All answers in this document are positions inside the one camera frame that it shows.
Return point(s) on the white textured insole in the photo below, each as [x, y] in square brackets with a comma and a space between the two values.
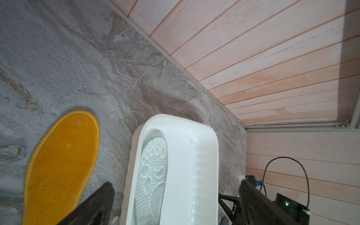
[151, 182]

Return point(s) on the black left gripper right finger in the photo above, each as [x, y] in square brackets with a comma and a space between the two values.
[257, 209]

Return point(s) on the white plastic storage box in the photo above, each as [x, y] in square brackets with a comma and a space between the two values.
[191, 191]

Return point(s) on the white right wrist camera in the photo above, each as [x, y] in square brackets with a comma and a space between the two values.
[252, 179]

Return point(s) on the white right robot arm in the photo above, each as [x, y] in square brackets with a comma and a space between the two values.
[232, 208]

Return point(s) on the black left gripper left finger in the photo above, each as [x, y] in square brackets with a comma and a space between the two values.
[95, 210]

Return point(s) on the yellow fuzzy insole upper left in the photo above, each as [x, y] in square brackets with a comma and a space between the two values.
[59, 168]

